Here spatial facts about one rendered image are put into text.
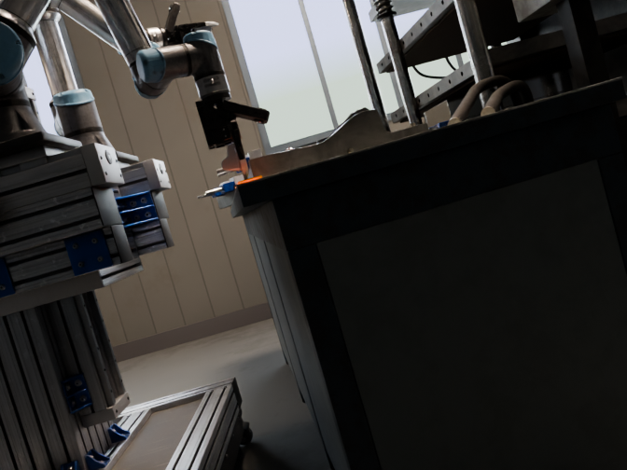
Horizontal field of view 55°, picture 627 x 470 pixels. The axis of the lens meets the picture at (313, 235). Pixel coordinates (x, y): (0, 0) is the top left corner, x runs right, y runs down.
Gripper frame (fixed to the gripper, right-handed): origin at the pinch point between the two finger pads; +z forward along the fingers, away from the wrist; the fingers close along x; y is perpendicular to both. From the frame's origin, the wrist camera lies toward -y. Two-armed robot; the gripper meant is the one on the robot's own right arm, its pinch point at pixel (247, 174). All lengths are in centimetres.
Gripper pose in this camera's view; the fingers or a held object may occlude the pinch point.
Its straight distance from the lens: 147.1
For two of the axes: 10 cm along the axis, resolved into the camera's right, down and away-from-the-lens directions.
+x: 1.4, 0.2, -9.9
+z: 2.8, 9.6, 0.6
